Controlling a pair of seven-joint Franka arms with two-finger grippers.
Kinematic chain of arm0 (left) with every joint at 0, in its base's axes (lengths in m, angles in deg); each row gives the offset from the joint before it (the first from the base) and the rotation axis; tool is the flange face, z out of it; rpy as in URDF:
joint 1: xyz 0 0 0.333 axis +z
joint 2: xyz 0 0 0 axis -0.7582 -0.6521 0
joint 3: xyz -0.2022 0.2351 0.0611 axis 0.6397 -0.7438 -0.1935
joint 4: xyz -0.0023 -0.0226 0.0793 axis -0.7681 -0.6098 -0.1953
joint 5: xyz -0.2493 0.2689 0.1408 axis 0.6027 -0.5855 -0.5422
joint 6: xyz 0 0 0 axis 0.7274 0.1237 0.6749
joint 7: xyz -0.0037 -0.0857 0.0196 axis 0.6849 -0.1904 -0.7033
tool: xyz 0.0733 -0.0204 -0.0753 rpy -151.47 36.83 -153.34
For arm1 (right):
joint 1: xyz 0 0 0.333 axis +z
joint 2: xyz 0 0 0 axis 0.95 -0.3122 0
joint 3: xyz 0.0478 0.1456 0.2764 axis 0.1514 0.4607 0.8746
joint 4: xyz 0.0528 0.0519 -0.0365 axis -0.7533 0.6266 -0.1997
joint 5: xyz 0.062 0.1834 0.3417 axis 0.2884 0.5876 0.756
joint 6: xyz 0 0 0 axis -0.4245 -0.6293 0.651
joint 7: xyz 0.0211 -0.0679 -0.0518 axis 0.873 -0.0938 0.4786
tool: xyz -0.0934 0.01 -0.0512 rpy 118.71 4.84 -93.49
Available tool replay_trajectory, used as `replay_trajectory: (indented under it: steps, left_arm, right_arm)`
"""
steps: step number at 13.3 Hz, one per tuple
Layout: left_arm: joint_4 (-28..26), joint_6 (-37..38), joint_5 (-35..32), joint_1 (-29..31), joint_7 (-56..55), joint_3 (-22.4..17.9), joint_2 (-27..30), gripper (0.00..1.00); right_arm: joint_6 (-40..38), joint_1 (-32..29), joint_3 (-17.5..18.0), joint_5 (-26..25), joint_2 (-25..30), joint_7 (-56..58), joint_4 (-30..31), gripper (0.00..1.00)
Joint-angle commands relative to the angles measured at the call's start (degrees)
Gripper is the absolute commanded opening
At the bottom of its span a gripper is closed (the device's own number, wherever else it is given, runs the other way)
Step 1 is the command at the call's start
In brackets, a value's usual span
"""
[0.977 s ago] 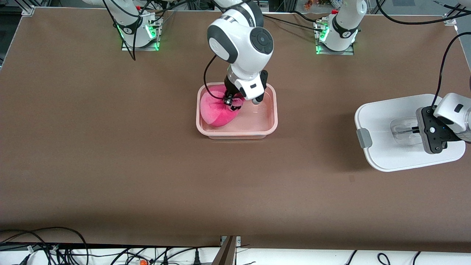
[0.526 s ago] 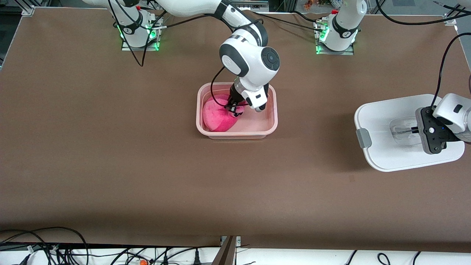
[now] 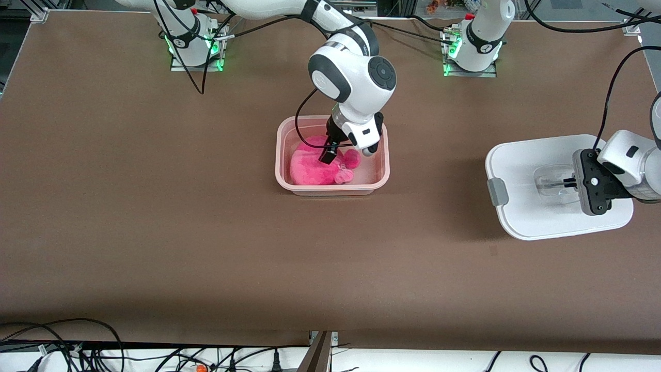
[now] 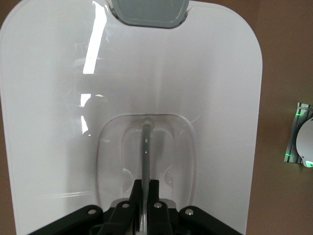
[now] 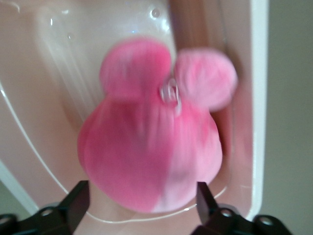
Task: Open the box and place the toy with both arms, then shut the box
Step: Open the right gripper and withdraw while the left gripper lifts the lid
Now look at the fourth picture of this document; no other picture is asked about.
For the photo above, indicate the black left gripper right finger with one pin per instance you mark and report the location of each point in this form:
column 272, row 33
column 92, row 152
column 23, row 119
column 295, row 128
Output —
column 159, row 215

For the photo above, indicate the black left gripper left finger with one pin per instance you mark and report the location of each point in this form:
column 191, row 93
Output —
column 124, row 215

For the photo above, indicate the white box lid grey clips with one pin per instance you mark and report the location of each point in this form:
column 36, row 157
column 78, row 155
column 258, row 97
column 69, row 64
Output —
column 171, row 85

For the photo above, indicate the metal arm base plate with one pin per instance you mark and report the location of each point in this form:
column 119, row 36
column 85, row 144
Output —
column 292, row 137

